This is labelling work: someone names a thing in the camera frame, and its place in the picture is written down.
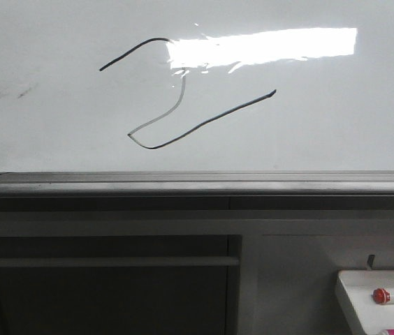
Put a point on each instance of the white plastic marker tray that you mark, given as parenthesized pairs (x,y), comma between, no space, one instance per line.
(354,290)

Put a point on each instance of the white whiteboard with frame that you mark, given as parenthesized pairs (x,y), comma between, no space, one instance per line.
(196,98)

